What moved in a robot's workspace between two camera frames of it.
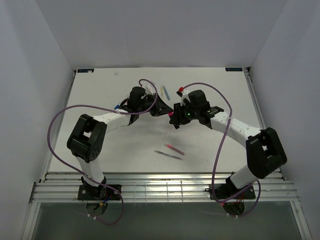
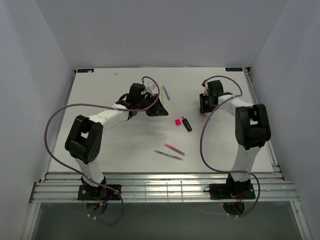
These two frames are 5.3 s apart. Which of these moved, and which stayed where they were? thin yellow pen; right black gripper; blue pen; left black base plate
Moved: right black gripper
Stayed: blue pen; left black base plate; thin yellow pen
